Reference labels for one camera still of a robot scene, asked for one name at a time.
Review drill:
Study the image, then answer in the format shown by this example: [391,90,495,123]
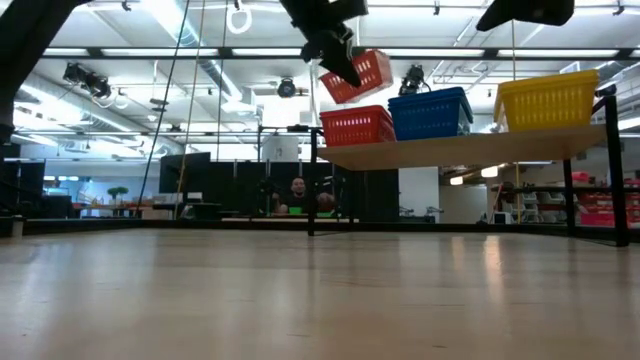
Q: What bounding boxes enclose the white hanging ring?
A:
[226,2,255,35]

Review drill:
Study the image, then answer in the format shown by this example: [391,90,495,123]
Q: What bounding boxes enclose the person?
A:
[272,175,337,216]

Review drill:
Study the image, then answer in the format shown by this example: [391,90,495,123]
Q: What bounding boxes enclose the black partition panels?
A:
[159,152,401,224]

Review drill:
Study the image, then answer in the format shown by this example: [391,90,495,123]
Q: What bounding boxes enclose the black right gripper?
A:
[475,0,577,33]

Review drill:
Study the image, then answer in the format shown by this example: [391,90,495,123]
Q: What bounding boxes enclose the rack with red bins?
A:
[569,169,640,227]

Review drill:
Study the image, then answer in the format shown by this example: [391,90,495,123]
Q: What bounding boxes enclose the long thin black cable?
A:
[134,0,192,217]

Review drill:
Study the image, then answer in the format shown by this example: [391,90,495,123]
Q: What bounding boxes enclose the black overhead beam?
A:
[42,45,640,62]

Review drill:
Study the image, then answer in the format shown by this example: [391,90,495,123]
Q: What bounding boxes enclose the black hanging camera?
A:
[398,63,432,97]

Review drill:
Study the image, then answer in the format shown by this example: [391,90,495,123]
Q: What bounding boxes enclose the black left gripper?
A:
[278,0,370,89]

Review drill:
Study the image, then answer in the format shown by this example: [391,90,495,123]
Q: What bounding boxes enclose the wooden shelf with black legs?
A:
[307,83,631,249]

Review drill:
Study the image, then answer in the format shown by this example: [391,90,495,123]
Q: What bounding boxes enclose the thin gray hanging cable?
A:
[215,0,226,162]

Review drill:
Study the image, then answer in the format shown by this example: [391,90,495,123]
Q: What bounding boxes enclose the black track lights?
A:
[62,62,112,100]

